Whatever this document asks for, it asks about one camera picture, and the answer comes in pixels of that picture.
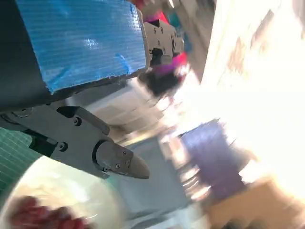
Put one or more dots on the left robot hand blue tape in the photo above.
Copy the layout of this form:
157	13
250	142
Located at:
78	40

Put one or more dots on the purple toy grapes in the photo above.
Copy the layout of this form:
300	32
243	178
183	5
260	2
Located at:
45	214

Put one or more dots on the white square plate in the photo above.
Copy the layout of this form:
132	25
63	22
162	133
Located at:
71	181

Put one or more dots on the green cutting mat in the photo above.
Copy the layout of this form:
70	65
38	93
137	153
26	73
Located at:
14	148

